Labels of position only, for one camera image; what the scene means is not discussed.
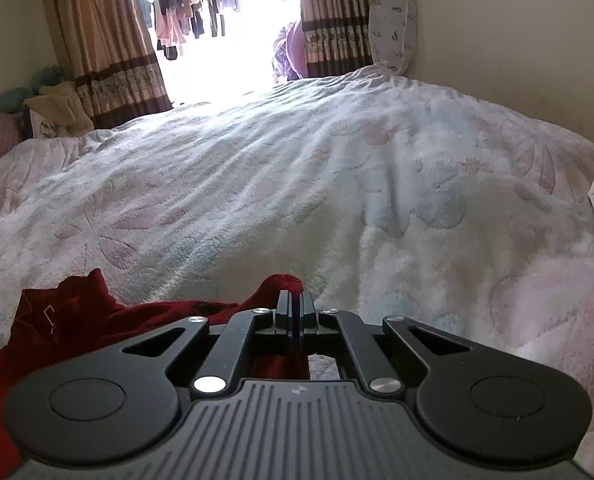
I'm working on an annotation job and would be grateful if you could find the white patterned pillow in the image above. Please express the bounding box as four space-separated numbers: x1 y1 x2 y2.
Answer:
369 0 417 76

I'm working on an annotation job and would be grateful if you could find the dark red garment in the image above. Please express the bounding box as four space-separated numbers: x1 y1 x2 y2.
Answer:
0 269 303 479

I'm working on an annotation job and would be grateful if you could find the striped brown curtain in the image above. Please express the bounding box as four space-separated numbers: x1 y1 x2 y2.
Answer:
300 0 372 78
42 0 172 129

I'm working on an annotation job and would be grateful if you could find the white floral bed blanket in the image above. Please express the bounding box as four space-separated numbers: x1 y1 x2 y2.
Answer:
0 67 594 474

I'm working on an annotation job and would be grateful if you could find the teal plush item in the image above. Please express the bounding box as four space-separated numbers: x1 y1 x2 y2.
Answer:
0 65 65 114

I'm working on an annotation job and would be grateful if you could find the striped brown right curtain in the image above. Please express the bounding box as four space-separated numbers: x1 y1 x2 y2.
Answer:
300 0 372 78

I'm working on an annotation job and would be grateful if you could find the purple hanging cloth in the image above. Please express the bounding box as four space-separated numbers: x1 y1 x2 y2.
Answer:
272 20 308 82

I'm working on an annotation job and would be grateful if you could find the striped brown left curtain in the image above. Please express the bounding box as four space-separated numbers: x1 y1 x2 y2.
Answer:
42 0 172 129

